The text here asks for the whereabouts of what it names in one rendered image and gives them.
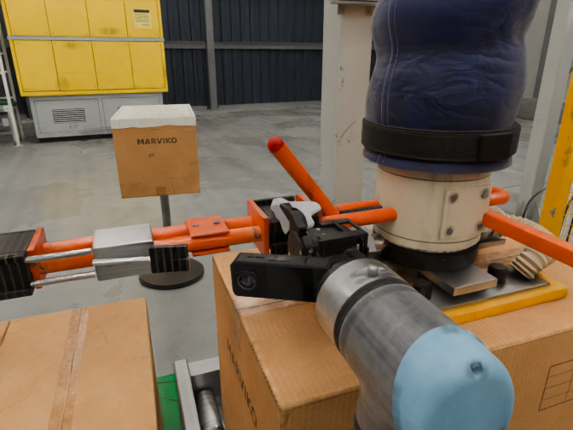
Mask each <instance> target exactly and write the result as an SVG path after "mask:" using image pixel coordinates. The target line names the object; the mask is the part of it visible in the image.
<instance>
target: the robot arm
mask: <svg viewBox="0 0 573 430"><path fill-rule="evenodd" d="M270 209H271V211H273V212H274V214H275V217H276V218H277V219H279V221H280V223H281V227H282V230H283V231H284V233H285V235H288V254H283V255H279V254H265V253H239V254H238V255H237V256H236V257H235V259H234V260H233V262H232V263H231V265H230V273H231V282H232V289H233V292H234V294H235V295H237V296H244V297H253V298H264V299H284V300H294V301H303V302H314V303H315V313H316V316H317V320H318V322H319V324H320V325H321V326H322V327H323V329H324V330H325V332H326V333H327V335H328V336H329V338H330V339H331V340H332V342H333V343H334V345H335V346H336V347H337V348H338V350H339V352H340V353H341V355H342V356H343V357H344V359H345V361H346V362H347V363H348V364H349V365H350V367H351V368H352V370H353V371H354V373H355V374H356V376H357V377H358V380H359V382H360V389H359V393H358V398H357V403H356V413H355V417H354V422H353V428H352V430H504V429H505V428H507V426H508V424H509V421H510V420H511V417H512V411H513V406H514V388H513V384H512V379H511V376H510V375H509V373H508V371H507V369H506V367H505V366H504V364H503V363H502V362H501V361H500V360H499V359H498V358H497V357H496V356H495V355H493V354H492V353H491V352H490V351H489V350H488V348H487V347H486V345H485V344H484V343H483V342H482V341H481V340H480V339H479V338H478V337H477V336H476V335H475V334H473V333H472V332H470V331H469V330H467V329H465V328H462V327H461V326H460V325H459V324H457V323H456V322H455V321H453V320H452V319H451V318H450V317H448V316H447V315H446V314H445V313H443V312H442V311H441V310H440V309H438V308H437V307H436V306H435V305H434V304H432V302H430V301H429V300H428V299H427V298H426V297H424V296H423V295H422V294H421V293H419V292H418V291H417V290H415V289H414V288H413V287H412V286H410V285H409V284H408V283H407V282H406V281H405V280H403V279H402V278H401V277H400V276H399V275H398V274H397V273H396V269H395V268H393V267H392V266H391V265H390V264H383V263H381V262H380V261H378V260H376V259H369V258H368V255H369V247H368V232H366V231H365V230H363V229H362V228H361V227H359V226H358V225H357V224H355V223H354V222H352V221H351V220H350V219H348V218H341V219H335V220H330V221H324V222H319V224H318V227H317V228H313V227H314V224H315V223H314V220H313V219H312V217H311V216H312V215H314V214H315V213H317V212H319V211H320V210H321V207H320V205H319V204H318V203H316V202H313V201H288V200H286V199H283V198H275V199H273V201H272V204H271V206H270ZM341 224H350V225H352V226H353V227H354V228H356V230H351V229H349V228H348V227H347V226H345V225H343V226H341ZM311 228H312V229H311ZM363 243H364V250H363ZM362 251H363V253H362Z"/></svg>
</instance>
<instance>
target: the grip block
mask: <svg viewBox="0 0 573 430"><path fill-rule="evenodd" d="M275 198H283V199H286V200H288V201H294V196H293V195H289V196H281V197H274V198H266V199H259V200H247V216H252V221H253V226H258V225H259V227H260V229H261V232H262V240H261V241H256V242H253V243H254V244H255V246H256V247H257V249H258V250H259V252H260V253H265V254H269V250H270V254H279V255H283V254H288V235H285V233H284V231H283V230H282V227H281V223H280V221H279V219H277V218H276V217H275V214H274V212H273V211H271V209H270V206H271V204H272V201H273V199H275ZM296 201H308V200H307V199H306V198H304V197H303V196H302V195H301V194H296ZM321 215H322V211H321V210H320V211H319V212H317V213H315V214H314V215H312V216H311V217H312V219H313V220H314V223H315V224H314V227H313V228H317V227H318V224H319V222H321Z"/></svg>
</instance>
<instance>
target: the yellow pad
mask: <svg viewBox="0 0 573 430"><path fill-rule="evenodd" d="M511 263H512V262H511ZM511 263H506V264H500V263H492V264H489V266H488V267H486V268H482V270H484V271H486V272H488V273H489V274H490V275H492V276H494V277H496V278H497V279H498V281H497V285H496V287H493V288H486V289H483V290H478V291H475V292H471V293H464V294H461V295H456V296H452V295H451V294H449V293H448V292H446V291H445V290H444V289H442V288H440V287H439V286H438V285H437V284H436V283H434V282H433V281H431V280H430V279H429V280H427V279H425V278H417V279H415V280H414V282H413V283H409V285H410V286H412V287H413V288H414V289H415V290H417V291H418V292H419V293H421V294H422V295H423V296H424V297H426V298H427V299H428V300H429V301H430V302H432V304H434V305H435V306H436V307H437V308H438V309H440V310H441V311H442V312H443V313H445V314H446V315H447V316H448V317H450V318H451V319H452V320H453V321H455V322H456V323H457V324H462V323H468V322H472V321H476V320H479V319H483V318H486V317H492V316H495V315H499V314H502V313H506V312H509V311H515V310H519V309H522V308H525V307H529V306H532V305H539V304H542V303H546V302H548V301H552V300H556V299H562V298H564V297H565V296H566V295H567V292H568V288H567V287H566V286H565V285H563V284H561V283H559V282H556V281H554V280H553V279H552V278H550V277H548V276H545V275H543V274H542V273H540V272H538V273H539V274H538V275H534V277H535V278H534V279H530V280H528V279H527V278H525V277H524V276H523V275H522V274H520V273H519V272H518V271H516V270H515V269H514V268H513V267H511V266H510V265H509V264H511Z"/></svg>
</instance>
